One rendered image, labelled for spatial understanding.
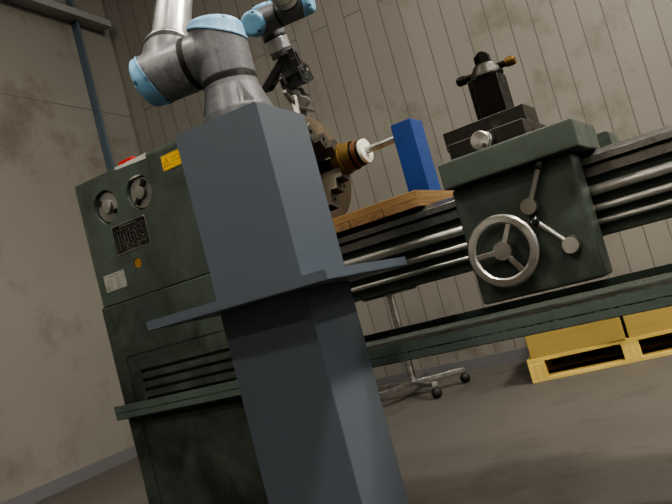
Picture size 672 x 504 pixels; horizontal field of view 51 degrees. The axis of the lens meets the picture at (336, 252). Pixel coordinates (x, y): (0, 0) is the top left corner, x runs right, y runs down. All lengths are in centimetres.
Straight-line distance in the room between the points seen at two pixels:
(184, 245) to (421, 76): 342
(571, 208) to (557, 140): 14
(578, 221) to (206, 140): 77
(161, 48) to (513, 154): 77
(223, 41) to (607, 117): 368
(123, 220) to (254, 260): 91
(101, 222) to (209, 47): 94
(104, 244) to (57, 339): 297
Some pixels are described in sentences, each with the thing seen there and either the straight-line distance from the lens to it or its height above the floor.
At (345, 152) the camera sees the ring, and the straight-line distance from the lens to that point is 199.
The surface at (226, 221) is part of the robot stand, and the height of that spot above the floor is 90.
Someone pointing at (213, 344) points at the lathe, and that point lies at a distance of 203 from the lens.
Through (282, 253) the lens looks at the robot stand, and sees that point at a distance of 135.
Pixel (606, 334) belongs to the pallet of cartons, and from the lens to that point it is 400.
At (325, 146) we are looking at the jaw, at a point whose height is 112.
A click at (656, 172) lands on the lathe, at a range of 161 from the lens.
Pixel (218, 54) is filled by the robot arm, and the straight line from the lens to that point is 151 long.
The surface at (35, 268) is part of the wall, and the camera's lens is 525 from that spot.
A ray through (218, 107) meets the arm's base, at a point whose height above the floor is 113.
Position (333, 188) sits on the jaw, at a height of 100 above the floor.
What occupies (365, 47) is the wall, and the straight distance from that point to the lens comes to 542.
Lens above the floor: 69
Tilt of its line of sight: 4 degrees up
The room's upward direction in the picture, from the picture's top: 15 degrees counter-clockwise
